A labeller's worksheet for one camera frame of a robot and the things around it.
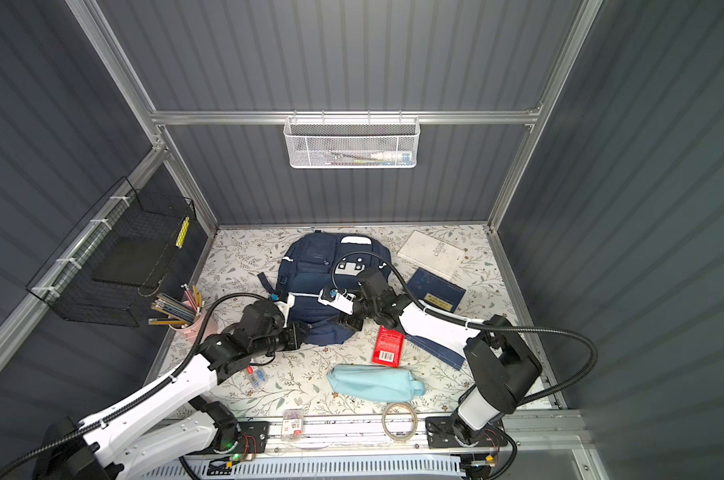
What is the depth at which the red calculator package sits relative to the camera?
34.0 inches

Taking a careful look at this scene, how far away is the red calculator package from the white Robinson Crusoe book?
305 mm

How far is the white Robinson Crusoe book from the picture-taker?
3.52 ft

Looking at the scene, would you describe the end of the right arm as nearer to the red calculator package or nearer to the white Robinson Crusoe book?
the red calculator package
